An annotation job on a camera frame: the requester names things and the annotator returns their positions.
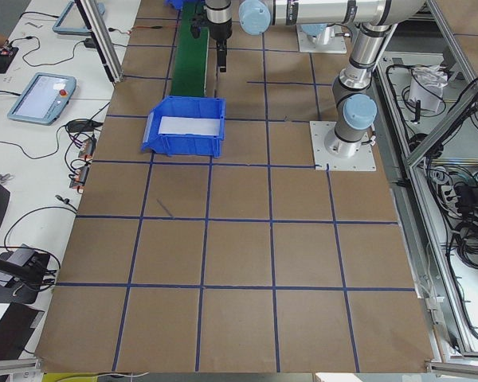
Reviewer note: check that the teach pendant tablet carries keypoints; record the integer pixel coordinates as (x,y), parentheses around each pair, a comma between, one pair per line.
(70,22)
(44,98)

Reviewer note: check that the black monitor stand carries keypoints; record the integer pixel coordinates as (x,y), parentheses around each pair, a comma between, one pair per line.
(24,270)

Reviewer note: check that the white foam pad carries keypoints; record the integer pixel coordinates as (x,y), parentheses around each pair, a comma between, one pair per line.
(185,125)

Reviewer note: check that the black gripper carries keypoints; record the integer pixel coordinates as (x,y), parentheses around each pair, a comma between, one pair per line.
(218,29)

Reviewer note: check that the green conveyor belt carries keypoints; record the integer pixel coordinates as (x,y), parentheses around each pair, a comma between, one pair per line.
(190,64)

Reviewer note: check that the white crumpled bag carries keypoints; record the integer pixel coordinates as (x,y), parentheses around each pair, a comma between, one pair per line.
(427,87)

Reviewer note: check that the aluminium frame post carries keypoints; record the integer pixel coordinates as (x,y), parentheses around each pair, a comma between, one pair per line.
(94,22)

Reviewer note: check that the near teach pendant tablet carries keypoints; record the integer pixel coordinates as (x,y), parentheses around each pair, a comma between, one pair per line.
(44,98)

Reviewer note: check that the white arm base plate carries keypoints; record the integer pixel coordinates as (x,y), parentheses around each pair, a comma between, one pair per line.
(332,155)

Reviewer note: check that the far blue bin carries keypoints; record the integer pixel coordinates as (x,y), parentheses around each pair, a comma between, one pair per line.
(176,4)

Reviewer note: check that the blue plastic bin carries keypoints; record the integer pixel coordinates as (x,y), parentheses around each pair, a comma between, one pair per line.
(185,144)

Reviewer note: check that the far teach pendant tablet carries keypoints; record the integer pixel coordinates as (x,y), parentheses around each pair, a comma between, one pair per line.
(70,22)

